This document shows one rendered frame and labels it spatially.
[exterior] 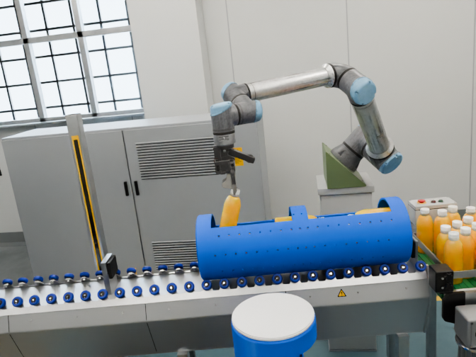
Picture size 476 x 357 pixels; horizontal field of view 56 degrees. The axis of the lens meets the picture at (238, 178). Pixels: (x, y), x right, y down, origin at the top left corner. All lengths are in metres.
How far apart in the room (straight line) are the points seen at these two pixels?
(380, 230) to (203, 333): 0.88
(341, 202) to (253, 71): 2.32
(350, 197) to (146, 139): 1.73
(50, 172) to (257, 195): 1.74
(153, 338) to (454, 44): 3.84
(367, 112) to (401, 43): 2.53
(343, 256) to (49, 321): 1.28
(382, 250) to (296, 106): 2.94
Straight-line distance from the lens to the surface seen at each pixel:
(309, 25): 4.64
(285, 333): 1.47
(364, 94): 2.13
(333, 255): 1.88
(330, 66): 2.19
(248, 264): 1.87
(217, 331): 2.06
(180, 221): 3.74
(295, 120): 4.68
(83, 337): 2.18
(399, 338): 2.20
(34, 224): 4.29
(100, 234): 2.41
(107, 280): 2.09
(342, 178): 2.62
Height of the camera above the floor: 1.86
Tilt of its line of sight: 15 degrees down
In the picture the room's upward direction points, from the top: 6 degrees counter-clockwise
